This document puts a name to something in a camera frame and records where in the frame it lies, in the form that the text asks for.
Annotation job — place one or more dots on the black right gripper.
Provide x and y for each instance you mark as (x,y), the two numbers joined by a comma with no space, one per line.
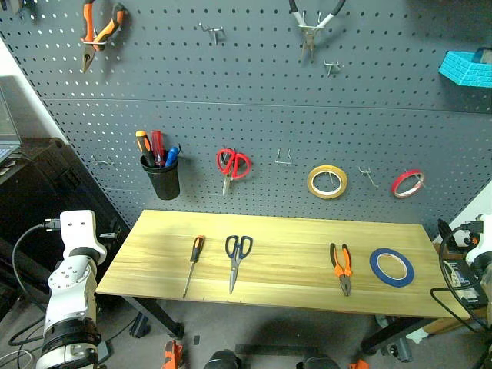
(459,243)

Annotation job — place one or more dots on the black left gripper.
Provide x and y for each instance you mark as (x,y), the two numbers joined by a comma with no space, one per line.
(111,232)

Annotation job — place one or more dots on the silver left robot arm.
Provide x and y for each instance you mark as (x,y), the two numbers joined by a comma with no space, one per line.
(71,284)

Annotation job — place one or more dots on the black tool cup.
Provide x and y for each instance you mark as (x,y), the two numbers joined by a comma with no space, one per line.
(164,182)

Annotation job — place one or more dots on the grey pegboard wall with tools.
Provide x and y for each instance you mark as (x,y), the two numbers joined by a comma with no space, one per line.
(250,115)

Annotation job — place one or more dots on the silver pegboard hook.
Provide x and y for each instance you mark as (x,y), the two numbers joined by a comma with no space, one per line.
(368,176)
(283,162)
(213,31)
(331,67)
(103,161)

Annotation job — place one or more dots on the red tape roll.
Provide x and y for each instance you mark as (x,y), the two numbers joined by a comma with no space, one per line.
(396,188)

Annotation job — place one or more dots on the orange black slim screwdriver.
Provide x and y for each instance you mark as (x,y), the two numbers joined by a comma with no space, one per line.
(197,248)

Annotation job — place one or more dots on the blue tape roll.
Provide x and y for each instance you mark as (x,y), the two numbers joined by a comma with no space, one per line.
(374,269)

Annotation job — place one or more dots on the black table leg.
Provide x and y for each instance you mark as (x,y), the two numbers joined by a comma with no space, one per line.
(392,338)
(157,315)

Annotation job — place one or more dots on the orange black pliers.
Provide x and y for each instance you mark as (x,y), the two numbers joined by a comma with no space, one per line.
(111,27)
(344,282)

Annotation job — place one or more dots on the blue black scissors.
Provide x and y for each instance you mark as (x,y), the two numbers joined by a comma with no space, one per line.
(233,271)

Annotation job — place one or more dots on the orange black device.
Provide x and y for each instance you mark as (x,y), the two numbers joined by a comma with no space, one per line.
(173,355)
(359,364)

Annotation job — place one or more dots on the yellow tape roll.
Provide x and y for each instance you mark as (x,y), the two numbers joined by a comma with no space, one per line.
(312,187)

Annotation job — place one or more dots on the dark rounded shape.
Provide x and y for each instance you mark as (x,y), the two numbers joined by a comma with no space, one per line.
(321,363)
(225,360)

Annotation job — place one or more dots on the teal ribbed box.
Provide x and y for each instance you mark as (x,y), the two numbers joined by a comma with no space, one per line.
(467,71)

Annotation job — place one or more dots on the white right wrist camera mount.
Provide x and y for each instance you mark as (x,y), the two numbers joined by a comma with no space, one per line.
(481,251)

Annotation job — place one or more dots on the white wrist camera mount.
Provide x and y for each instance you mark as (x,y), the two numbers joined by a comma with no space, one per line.
(78,230)
(481,251)

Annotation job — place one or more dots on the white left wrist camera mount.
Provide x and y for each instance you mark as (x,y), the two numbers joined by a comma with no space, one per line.
(78,230)

